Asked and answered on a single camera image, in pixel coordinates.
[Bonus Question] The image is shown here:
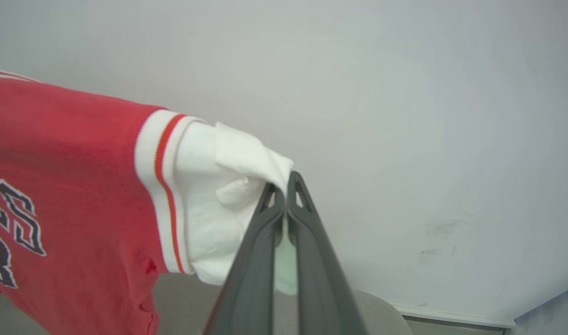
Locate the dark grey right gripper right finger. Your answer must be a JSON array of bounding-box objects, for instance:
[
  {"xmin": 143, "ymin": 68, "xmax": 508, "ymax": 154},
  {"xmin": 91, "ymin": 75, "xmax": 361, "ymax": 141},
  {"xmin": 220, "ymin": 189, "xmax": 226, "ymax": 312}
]
[{"xmin": 286, "ymin": 171, "xmax": 368, "ymax": 335}]

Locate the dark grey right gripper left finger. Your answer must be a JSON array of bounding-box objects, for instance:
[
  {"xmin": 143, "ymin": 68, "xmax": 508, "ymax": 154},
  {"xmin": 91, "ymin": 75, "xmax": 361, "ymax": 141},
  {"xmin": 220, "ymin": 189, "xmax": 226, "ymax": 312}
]
[{"xmin": 202, "ymin": 182, "xmax": 285, "ymax": 335}]

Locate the red white jersey garment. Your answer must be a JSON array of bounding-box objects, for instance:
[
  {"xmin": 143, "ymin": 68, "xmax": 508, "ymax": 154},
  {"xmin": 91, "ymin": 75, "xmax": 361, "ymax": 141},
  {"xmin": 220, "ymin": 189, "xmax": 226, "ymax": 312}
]
[{"xmin": 0, "ymin": 67, "xmax": 297, "ymax": 335}]

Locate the white wall baseboard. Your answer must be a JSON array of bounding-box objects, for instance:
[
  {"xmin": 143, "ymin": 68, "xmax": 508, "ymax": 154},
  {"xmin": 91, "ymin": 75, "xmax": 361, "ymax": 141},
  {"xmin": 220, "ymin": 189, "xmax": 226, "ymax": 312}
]
[{"xmin": 393, "ymin": 304, "xmax": 517, "ymax": 332}]

